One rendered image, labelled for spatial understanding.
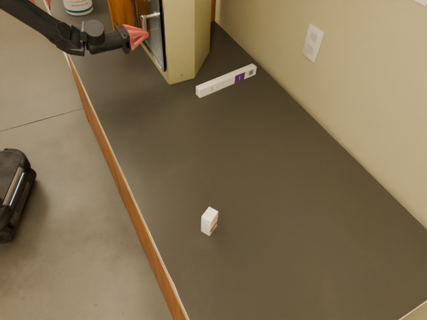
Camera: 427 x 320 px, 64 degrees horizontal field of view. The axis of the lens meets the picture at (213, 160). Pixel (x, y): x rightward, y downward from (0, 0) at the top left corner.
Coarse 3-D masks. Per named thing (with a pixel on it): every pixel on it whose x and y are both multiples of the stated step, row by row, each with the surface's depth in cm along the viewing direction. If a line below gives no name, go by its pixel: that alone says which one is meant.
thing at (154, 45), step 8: (136, 0) 131; (152, 0) 114; (160, 0) 109; (136, 8) 135; (144, 8) 125; (152, 8) 117; (160, 8) 111; (136, 16) 139; (160, 16) 113; (152, 24) 123; (160, 24) 115; (152, 32) 126; (160, 32) 118; (144, 40) 140; (152, 40) 129; (160, 40) 121; (152, 48) 133; (160, 48) 124; (152, 56) 136; (160, 56) 127; (160, 64) 131
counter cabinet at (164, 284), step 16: (80, 96) 229; (96, 128) 193; (112, 160) 162; (112, 176) 205; (128, 192) 143; (128, 208) 176; (144, 240) 153; (160, 272) 136; (160, 288) 165; (176, 304) 122
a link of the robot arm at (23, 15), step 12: (0, 0) 89; (12, 0) 90; (24, 0) 93; (12, 12) 93; (24, 12) 94; (36, 12) 97; (36, 24) 99; (48, 24) 101; (60, 24) 105; (48, 36) 105; (60, 36) 105; (72, 36) 110; (60, 48) 110
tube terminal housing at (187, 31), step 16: (176, 0) 111; (192, 0) 114; (208, 0) 129; (176, 16) 115; (192, 16) 118; (208, 16) 135; (176, 32) 119; (192, 32) 122; (208, 32) 141; (144, 48) 148; (176, 48) 124; (192, 48) 127; (208, 48) 147; (176, 64) 129; (192, 64) 132; (176, 80) 134
